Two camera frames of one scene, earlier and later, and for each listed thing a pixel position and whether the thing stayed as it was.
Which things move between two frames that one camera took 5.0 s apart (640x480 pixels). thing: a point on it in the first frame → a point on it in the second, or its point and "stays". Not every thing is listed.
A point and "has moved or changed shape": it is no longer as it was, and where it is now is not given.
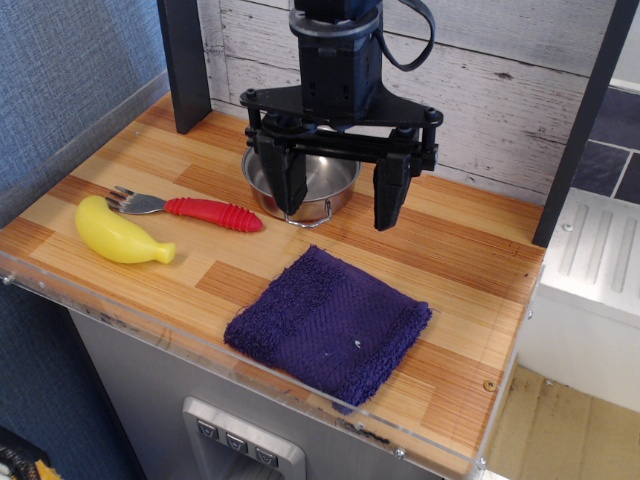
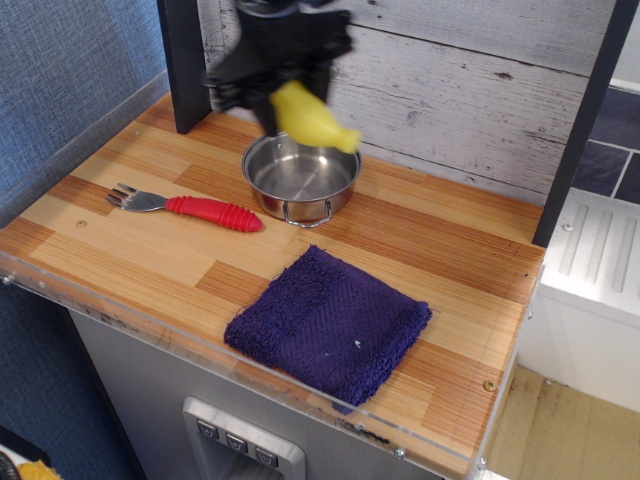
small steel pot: [330, 182] stays
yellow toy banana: [117, 239] has moved or changed shape
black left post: [186, 61] stays
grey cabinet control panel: [223, 446] stays
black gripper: [342, 108] → [280, 41]
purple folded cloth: [326, 329] stays
